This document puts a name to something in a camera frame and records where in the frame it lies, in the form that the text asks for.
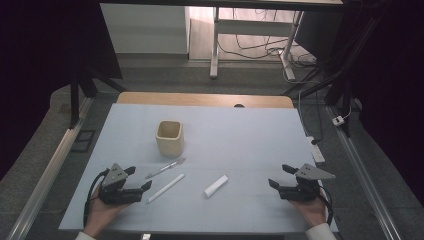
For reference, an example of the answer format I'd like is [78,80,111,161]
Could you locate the thin white pen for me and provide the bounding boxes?
[146,173,186,205]

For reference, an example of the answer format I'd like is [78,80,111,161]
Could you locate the dark flat panel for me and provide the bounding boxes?
[294,9,344,63]

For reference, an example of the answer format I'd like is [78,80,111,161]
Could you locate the black plug with cable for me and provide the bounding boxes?
[298,89,324,146]

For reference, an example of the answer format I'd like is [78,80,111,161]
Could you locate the black rectangular floor frame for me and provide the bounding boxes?
[70,129,97,154]

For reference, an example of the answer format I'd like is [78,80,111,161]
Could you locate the left hand-held gripper black cable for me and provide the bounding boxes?
[83,168,111,228]

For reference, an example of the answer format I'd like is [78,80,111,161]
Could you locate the clear plastic pen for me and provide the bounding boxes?
[145,157,186,180]

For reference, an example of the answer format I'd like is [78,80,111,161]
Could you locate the aluminium rail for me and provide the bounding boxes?
[324,104,403,240]
[6,96,94,240]

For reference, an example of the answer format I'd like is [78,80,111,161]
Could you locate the right hand-held gripper black cable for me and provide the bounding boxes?
[316,184,334,228]

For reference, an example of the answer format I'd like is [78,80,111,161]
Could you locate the person's right hand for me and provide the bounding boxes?
[289,190,329,230]

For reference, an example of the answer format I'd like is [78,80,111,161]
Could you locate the black metal stand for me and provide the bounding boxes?
[68,66,128,129]
[283,0,384,138]

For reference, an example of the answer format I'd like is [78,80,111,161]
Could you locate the beige square pen holder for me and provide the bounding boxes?
[155,119,185,158]

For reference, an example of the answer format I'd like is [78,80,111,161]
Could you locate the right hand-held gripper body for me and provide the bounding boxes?
[278,162,337,203]

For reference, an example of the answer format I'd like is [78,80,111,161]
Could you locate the black curtain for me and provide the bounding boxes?
[343,0,424,208]
[0,0,123,181]

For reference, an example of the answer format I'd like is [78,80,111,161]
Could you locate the white desk frame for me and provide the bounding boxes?
[209,6,304,81]

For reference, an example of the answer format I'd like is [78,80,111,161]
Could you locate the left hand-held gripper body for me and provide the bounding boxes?
[97,162,144,206]

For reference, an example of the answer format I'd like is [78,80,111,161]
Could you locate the short thick white marker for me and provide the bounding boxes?
[203,174,230,199]

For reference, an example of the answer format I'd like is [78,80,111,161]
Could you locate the white cabinet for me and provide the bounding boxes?
[99,3,191,55]

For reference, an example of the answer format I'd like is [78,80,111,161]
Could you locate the hand-held gripper black cable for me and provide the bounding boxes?
[83,168,111,228]
[316,184,334,228]

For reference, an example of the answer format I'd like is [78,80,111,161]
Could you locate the light blue table mat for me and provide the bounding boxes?
[58,103,339,234]

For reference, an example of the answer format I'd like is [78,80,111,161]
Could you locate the white power strip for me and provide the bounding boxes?
[305,135,326,164]

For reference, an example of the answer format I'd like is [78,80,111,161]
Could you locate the black floor cables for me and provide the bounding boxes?
[218,8,318,68]

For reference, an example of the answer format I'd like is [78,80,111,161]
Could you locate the person's left hand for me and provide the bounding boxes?
[83,190,129,239]

